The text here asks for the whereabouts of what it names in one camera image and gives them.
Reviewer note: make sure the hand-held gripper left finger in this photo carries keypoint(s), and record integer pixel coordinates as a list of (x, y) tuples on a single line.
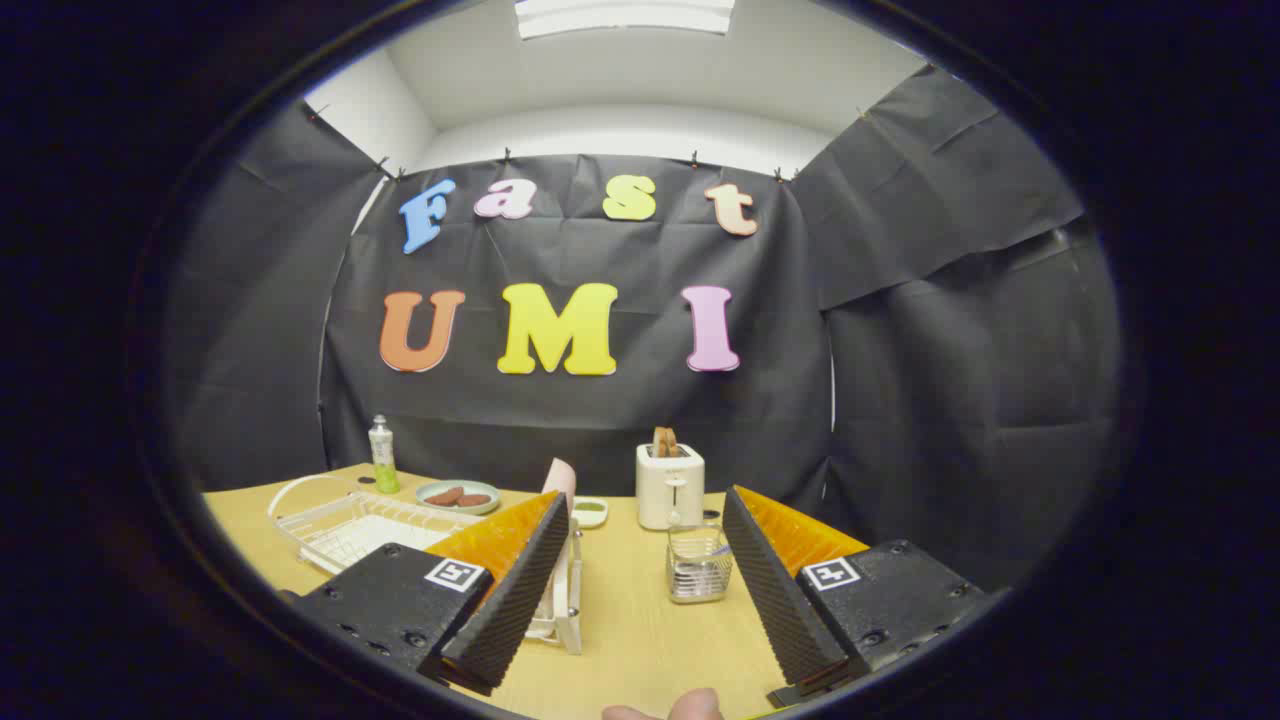
[(505, 620)]

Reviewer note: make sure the pale green plate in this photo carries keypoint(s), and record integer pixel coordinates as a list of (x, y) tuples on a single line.
[(458, 508)]

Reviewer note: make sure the black backdrop cloth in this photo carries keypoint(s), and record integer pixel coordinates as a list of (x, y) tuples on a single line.
[(600, 420)]

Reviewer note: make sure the green drink bottle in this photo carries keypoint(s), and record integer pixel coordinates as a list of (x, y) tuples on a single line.
[(383, 460)]

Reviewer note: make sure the pink plate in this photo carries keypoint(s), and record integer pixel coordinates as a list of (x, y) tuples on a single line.
[(562, 478)]

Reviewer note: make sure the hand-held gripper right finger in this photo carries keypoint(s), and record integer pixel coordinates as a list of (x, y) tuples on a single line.
[(790, 620)]

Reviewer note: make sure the white toaster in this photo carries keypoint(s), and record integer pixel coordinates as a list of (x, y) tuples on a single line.
[(670, 490)]

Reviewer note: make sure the white divided tray with grains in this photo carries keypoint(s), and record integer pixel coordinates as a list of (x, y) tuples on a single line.
[(590, 512)]

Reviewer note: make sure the brown meat patty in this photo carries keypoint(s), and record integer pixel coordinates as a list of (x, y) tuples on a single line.
[(443, 496), (474, 500)]

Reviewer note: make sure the brown bread slice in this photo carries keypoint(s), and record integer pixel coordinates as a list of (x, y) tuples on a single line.
[(660, 443), (673, 443)]

